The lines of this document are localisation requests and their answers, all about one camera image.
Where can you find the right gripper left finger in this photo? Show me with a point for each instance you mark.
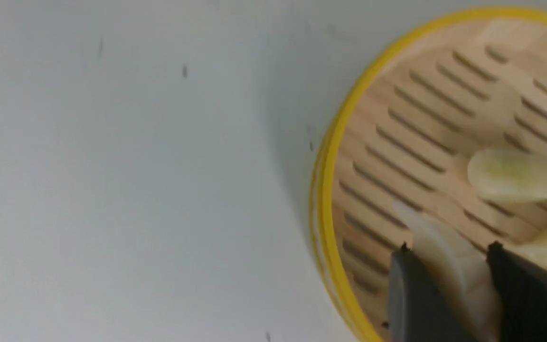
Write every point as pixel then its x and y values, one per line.
pixel 416 310

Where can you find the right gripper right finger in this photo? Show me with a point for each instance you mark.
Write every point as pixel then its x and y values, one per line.
pixel 522 287

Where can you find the large white dumpling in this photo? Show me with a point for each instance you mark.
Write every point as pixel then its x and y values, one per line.
pixel 460 272

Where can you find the greenish dumpling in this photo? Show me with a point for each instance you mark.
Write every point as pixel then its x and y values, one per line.
pixel 508 176

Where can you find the wooden steamer tray yellow rim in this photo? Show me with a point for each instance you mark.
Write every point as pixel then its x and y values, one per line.
pixel 459 84

